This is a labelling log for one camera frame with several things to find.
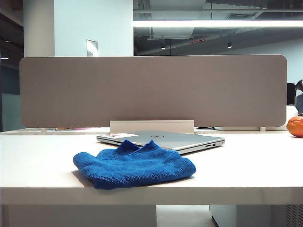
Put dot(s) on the silver closed laptop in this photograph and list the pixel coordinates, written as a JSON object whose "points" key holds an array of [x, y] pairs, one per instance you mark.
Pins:
{"points": [[182, 139]]}

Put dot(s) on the ceiling air vent grille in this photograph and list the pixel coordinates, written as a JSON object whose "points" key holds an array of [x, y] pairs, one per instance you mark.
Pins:
{"points": [[241, 16]]}

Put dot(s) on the long white ceiling light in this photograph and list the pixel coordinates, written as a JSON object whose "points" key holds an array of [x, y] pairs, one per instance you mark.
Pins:
{"points": [[213, 23]]}

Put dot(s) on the orange round fruit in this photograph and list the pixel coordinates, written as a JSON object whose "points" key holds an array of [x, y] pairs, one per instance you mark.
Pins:
{"points": [[296, 126]]}

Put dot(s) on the white divider bracket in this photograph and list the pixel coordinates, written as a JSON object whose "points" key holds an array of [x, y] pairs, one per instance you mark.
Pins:
{"points": [[43, 130], [262, 128]]}

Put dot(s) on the seated person in grey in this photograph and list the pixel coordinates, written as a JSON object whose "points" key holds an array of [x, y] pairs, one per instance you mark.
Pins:
{"points": [[299, 98]]}

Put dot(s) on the black monitor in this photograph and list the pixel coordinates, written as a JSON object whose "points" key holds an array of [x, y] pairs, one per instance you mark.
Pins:
{"points": [[290, 93]]}

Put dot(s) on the white desk leg panel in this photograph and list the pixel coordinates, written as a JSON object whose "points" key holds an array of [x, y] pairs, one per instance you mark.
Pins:
{"points": [[78, 216]]}

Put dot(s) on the black ceiling spot lamp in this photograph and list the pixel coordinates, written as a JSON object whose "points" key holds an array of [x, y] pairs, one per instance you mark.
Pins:
{"points": [[229, 45], [163, 46]]}

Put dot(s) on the white rounded object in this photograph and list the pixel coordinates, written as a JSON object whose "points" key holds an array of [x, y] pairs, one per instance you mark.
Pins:
{"points": [[293, 111]]}

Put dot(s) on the red ceiling sign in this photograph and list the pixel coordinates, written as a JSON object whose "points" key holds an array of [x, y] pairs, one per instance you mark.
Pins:
{"points": [[196, 41]]}

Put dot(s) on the grey fabric desk divider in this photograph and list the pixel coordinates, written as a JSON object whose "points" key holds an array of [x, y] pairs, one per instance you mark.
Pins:
{"points": [[151, 89]]}

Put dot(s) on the blue microfibre rag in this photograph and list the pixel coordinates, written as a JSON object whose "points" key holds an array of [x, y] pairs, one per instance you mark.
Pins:
{"points": [[132, 168]]}

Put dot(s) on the white cabinet with vent grille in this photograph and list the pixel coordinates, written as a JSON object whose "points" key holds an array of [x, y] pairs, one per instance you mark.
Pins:
{"points": [[255, 216]]}

